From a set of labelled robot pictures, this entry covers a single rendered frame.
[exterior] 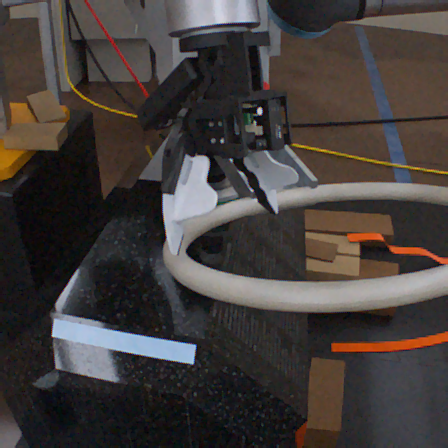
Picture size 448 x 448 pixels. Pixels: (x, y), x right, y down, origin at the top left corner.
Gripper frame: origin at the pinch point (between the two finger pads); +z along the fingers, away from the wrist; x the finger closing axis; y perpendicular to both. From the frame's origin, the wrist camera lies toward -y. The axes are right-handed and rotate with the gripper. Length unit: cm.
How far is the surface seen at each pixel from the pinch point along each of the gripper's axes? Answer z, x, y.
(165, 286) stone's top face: 26, 30, -49
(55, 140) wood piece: -4, 48, -117
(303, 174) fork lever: 2.6, 39.7, -18.2
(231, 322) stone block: 33, 36, -37
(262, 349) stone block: 41, 41, -33
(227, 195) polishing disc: 12, 56, -53
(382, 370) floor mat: 93, 120, -46
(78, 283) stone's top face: 23, 17, -63
